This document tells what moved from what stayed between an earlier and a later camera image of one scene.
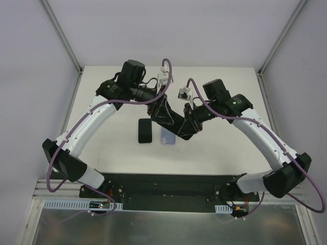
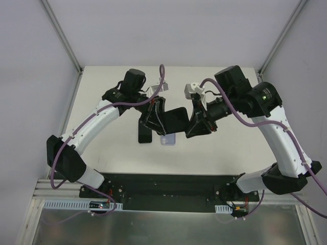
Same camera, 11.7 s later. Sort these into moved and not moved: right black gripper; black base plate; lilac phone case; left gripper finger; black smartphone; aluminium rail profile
Moved: left gripper finger; right black gripper
Not moved: lilac phone case; aluminium rail profile; black smartphone; black base plate
